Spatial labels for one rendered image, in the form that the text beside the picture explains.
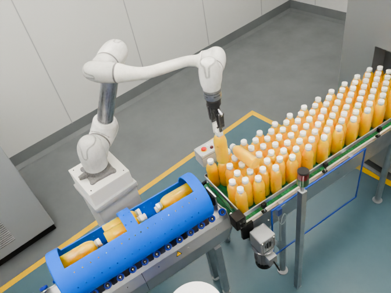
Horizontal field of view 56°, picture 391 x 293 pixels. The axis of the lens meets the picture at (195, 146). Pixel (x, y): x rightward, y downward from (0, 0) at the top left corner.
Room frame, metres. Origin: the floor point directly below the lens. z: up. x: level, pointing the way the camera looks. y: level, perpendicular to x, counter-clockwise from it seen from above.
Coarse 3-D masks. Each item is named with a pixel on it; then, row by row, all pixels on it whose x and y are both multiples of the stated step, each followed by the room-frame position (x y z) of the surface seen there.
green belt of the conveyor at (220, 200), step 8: (384, 120) 1.89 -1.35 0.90; (384, 128) 1.81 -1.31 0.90; (368, 136) 1.77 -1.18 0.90; (344, 144) 1.74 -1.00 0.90; (360, 144) 1.71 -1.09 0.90; (344, 152) 1.67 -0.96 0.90; (336, 160) 1.62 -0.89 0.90; (320, 168) 1.58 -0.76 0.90; (312, 176) 1.53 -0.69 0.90; (208, 184) 1.65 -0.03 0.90; (296, 184) 1.49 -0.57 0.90; (216, 192) 1.57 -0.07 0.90; (224, 192) 1.55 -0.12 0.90; (224, 200) 1.49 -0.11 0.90; (272, 200) 1.41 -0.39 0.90; (232, 208) 1.42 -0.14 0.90; (248, 216) 1.33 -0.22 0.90
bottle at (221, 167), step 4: (220, 164) 1.63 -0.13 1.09; (224, 164) 1.62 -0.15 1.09; (220, 168) 1.61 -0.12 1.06; (224, 168) 1.61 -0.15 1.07; (220, 172) 1.61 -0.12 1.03; (224, 172) 1.60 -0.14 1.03; (220, 176) 1.62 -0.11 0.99; (224, 176) 1.60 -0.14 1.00; (220, 180) 1.63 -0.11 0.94; (224, 180) 1.60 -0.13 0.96; (224, 184) 1.60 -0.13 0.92
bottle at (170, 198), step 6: (180, 186) 1.46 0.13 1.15; (186, 186) 1.44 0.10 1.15; (174, 192) 1.41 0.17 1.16; (180, 192) 1.41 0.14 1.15; (186, 192) 1.41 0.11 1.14; (162, 198) 1.40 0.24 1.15; (168, 198) 1.38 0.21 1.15; (174, 198) 1.38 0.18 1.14; (180, 198) 1.39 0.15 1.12; (162, 204) 1.37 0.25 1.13; (168, 204) 1.36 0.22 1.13
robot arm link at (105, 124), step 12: (108, 48) 1.80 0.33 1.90; (120, 48) 1.84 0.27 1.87; (120, 60) 1.78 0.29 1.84; (108, 84) 1.83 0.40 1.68; (108, 96) 1.85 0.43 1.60; (108, 108) 1.86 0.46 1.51; (96, 120) 1.91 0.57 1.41; (108, 120) 1.88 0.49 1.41; (96, 132) 1.87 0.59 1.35; (108, 132) 1.87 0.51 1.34
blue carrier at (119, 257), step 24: (168, 192) 1.49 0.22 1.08; (192, 192) 1.33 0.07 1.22; (120, 216) 1.26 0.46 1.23; (168, 216) 1.23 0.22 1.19; (192, 216) 1.24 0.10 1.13; (120, 240) 1.13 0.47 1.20; (144, 240) 1.14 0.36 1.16; (168, 240) 1.17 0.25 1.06; (48, 264) 1.06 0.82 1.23; (72, 264) 1.05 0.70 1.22; (96, 264) 1.04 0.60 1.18; (120, 264) 1.06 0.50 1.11; (72, 288) 0.97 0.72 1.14
